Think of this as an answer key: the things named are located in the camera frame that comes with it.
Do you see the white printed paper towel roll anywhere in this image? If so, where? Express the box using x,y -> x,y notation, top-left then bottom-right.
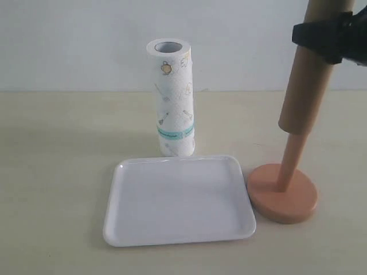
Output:
146,38 -> 195,156

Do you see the wooden paper towel holder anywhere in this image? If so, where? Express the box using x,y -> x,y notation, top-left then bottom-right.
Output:
247,134 -> 318,224

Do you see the white rectangular plastic tray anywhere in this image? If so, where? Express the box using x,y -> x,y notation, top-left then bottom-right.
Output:
103,155 -> 256,248

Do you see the brown cardboard tube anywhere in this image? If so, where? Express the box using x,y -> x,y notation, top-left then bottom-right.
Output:
278,1 -> 354,135

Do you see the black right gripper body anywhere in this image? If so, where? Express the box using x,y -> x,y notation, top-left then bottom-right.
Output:
342,6 -> 366,65

